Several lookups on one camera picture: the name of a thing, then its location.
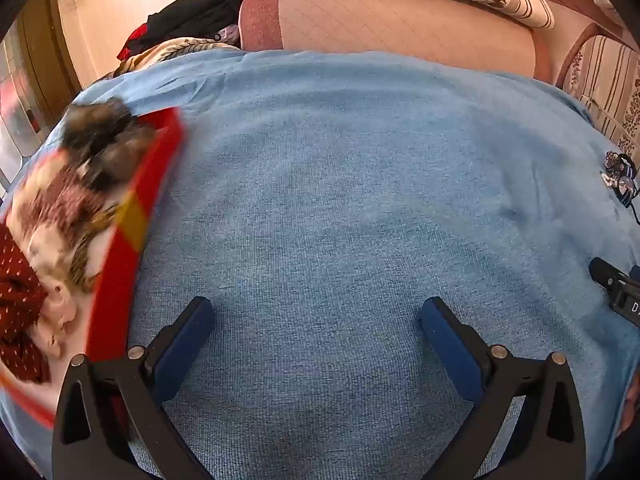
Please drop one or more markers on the white cherry print scrunchie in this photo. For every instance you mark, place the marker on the white cherry print scrunchie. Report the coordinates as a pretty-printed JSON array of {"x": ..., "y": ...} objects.
[{"x": 55, "y": 260}]

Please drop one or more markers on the glass door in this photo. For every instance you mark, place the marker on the glass door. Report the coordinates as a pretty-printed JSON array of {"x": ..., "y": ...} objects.
[{"x": 30, "y": 100}]

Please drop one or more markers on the beige floral cloth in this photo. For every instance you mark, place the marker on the beige floral cloth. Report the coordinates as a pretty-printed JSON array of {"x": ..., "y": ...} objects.
[{"x": 170, "y": 50}]

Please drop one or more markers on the pink bolster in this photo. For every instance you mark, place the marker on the pink bolster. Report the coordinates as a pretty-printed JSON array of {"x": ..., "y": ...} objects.
[{"x": 390, "y": 25}]

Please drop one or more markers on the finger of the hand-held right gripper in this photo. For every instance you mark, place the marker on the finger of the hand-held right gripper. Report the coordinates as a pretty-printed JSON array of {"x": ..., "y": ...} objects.
[{"x": 605, "y": 272}]

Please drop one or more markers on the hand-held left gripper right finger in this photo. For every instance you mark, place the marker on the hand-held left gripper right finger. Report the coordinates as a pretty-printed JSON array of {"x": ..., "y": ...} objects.
[{"x": 450, "y": 350}]

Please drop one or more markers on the red checked scrunchie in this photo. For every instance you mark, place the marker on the red checked scrunchie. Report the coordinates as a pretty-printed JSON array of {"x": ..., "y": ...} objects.
[{"x": 65, "y": 195}]

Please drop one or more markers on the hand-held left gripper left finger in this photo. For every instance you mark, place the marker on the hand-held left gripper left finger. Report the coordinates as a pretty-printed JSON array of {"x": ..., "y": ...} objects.
[{"x": 182, "y": 350}]

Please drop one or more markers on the red cardboard box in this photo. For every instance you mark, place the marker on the red cardboard box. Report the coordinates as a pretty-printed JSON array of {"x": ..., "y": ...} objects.
[{"x": 120, "y": 270}]

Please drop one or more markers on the purple cloth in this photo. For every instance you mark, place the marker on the purple cloth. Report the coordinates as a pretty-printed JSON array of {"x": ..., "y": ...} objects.
[{"x": 230, "y": 35}]

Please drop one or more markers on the dark red dotted scrunchie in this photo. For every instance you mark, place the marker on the dark red dotted scrunchie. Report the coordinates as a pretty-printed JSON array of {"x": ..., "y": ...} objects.
[{"x": 20, "y": 300}]

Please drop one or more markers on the striped floral seat cushion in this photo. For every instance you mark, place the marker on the striped floral seat cushion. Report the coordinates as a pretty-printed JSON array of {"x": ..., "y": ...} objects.
[{"x": 610, "y": 85}]

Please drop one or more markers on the black clothes pile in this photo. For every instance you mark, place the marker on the black clothes pile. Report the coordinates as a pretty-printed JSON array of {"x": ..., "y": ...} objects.
[{"x": 195, "y": 15}]

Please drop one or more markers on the pink sofa armrest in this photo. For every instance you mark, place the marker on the pink sofa armrest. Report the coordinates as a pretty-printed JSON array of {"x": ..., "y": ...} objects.
[{"x": 570, "y": 25}]

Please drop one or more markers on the grey black scrunchie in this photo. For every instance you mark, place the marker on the grey black scrunchie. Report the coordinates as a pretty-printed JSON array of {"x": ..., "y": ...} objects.
[{"x": 100, "y": 130}]

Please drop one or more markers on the blue blanket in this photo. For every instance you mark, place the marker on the blue blanket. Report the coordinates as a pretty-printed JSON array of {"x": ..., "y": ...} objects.
[{"x": 325, "y": 185}]

